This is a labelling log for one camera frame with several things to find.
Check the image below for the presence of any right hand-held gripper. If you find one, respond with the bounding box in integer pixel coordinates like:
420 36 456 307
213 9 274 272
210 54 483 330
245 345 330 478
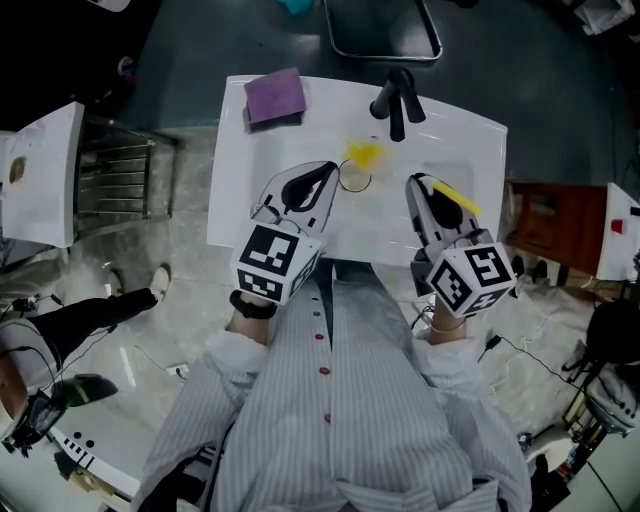
404 173 517 319

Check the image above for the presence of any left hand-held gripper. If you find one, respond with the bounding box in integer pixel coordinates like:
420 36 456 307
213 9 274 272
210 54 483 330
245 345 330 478
229 160 343 305

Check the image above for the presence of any person's left forearm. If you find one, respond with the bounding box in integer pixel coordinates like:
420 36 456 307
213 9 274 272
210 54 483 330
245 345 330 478
224 289 279 347

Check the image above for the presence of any person's right forearm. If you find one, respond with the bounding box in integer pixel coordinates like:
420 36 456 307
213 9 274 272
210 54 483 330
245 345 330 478
428 307 469 347

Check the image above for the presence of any white ceramic sink basin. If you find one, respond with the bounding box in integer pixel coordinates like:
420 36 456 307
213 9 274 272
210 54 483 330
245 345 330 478
207 74 509 267

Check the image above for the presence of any purple cloth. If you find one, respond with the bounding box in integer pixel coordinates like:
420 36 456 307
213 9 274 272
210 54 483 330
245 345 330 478
243 67 308 133

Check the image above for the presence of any reddish brown wooden cabinet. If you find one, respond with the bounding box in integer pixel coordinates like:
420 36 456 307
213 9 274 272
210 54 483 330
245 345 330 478
504 180 609 287

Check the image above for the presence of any black faucet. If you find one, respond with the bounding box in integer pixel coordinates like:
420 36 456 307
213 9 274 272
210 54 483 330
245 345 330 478
369 67 428 143

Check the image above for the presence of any black wristband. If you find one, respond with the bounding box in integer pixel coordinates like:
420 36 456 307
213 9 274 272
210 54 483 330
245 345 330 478
229 289 278 321

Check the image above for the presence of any metal rack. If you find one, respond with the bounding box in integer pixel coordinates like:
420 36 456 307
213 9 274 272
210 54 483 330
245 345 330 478
74 112 177 222

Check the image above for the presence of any person's striped white shirt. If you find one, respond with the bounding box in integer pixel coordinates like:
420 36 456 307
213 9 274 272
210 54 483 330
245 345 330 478
130 259 533 512

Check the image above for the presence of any round red blue lid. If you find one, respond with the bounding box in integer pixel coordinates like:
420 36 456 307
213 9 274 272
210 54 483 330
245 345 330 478
117 54 139 87

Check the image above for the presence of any black chair metal frame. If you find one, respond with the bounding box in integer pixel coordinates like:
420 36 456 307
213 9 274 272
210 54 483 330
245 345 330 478
323 0 444 62

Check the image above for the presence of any thin black floor cable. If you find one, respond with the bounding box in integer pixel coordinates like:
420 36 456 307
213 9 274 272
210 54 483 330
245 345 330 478
477 333 587 397

